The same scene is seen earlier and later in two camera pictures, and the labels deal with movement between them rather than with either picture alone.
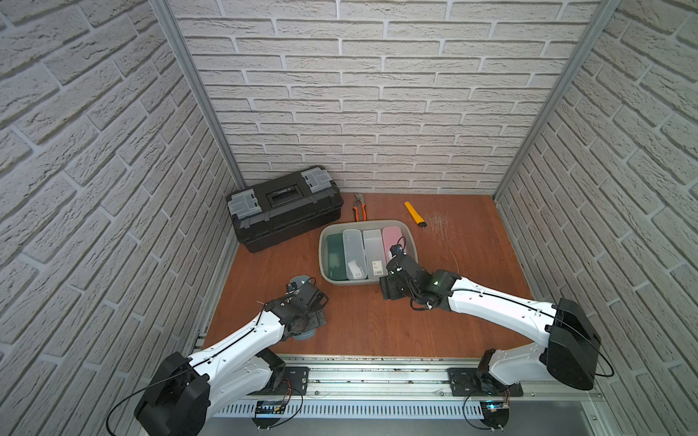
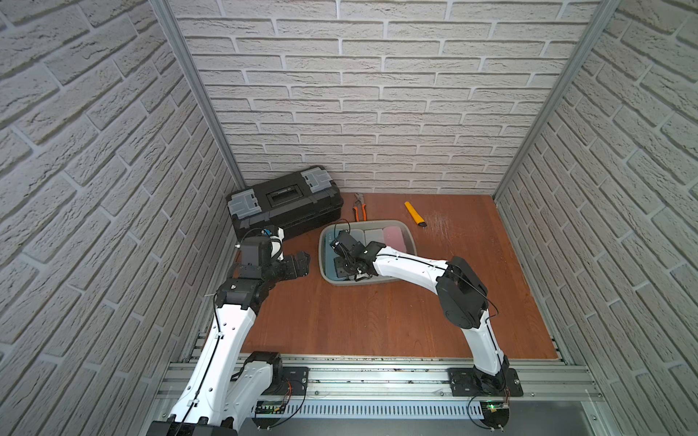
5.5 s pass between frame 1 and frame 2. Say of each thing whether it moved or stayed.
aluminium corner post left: stayed
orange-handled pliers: stayed
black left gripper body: moved
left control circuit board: stayed
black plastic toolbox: stayed
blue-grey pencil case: moved
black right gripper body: moved
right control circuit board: stayed
